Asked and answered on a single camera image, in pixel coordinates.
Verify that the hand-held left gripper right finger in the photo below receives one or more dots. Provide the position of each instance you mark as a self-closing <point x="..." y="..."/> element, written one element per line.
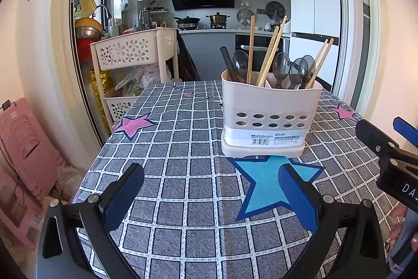
<point x="298" y="197"/>

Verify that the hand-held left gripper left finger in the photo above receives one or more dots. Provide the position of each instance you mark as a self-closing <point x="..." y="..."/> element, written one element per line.
<point x="122" y="200"/>

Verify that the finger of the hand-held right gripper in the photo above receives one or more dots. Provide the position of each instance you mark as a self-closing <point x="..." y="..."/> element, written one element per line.
<point x="370" y="133"/>
<point x="406" y="132"/>

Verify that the white plastic utensil holder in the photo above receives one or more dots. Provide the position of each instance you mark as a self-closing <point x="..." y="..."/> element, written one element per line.
<point x="261" y="135"/>

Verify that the black plastic utensil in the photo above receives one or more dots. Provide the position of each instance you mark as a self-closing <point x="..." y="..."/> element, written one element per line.
<point x="226" y="60"/>

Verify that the person's right hand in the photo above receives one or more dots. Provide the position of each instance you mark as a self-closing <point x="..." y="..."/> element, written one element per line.
<point x="395" y="223"/>

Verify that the grey checked star tablecloth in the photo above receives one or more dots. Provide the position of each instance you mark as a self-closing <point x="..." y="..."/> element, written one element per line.
<point x="183" y="184"/>

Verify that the pink folding stool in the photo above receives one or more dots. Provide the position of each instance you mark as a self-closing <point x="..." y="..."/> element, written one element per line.
<point x="32" y="141"/>
<point x="13" y="207"/>

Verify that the gold tinsel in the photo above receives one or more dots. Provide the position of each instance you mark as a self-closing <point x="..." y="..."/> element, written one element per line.
<point x="99" y="92"/>

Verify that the white refrigerator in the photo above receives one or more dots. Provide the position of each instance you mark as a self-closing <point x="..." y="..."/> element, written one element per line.
<point x="313" y="4"/>

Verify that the beige plastic kitchen cart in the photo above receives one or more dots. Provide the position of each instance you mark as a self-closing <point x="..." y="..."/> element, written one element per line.
<point x="124" y="50"/>

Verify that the dark hanging cloth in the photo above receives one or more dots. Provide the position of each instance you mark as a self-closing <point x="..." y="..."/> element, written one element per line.
<point x="187" y="60"/>

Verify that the round black rack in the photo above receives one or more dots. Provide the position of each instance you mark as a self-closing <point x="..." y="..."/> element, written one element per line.
<point x="276" y="9"/>

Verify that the black built-in oven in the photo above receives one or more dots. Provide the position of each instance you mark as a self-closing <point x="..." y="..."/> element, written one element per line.
<point x="241" y="42"/>

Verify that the round white rack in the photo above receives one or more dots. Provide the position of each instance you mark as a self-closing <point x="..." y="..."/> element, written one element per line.
<point x="244" y="17"/>

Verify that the orange steel bowl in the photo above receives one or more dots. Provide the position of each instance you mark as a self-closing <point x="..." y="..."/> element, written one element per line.
<point x="87" y="26"/>

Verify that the glass kettle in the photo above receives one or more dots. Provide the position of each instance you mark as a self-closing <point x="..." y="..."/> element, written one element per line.
<point x="144" y="19"/>

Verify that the black wok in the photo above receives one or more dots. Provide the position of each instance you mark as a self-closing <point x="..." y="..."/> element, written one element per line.
<point x="186" y="20"/>

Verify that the steel cooking pot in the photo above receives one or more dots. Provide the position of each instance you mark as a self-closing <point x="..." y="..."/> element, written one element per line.
<point x="217" y="18"/>

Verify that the chrome kitchen faucet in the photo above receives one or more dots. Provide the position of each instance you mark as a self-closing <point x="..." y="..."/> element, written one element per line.
<point x="104" y="9"/>

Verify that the yellow bag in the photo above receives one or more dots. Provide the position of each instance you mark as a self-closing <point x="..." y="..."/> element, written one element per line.
<point x="87" y="6"/>

